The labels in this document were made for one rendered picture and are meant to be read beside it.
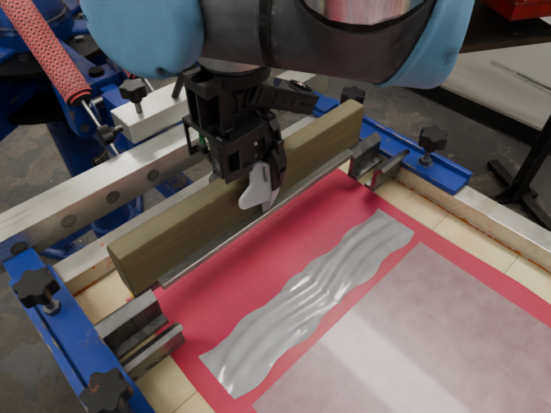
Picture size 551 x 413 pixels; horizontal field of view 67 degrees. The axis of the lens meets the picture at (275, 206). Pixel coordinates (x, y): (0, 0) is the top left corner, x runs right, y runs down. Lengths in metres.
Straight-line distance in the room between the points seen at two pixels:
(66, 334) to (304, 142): 0.37
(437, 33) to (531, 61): 2.30
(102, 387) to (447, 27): 0.40
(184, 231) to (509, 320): 0.43
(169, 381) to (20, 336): 1.36
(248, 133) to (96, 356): 0.30
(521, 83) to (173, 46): 2.40
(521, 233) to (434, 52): 0.48
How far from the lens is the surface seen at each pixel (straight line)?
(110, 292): 0.63
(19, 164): 2.58
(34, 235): 0.64
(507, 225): 0.70
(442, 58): 0.25
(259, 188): 0.51
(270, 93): 0.46
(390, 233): 0.67
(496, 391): 0.59
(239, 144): 0.44
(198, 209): 0.49
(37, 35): 0.87
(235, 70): 0.40
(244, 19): 0.26
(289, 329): 0.56
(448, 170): 0.73
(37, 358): 1.79
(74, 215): 0.66
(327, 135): 0.60
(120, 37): 0.28
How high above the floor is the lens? 1.46
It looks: 47 degrees down
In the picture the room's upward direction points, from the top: straight up
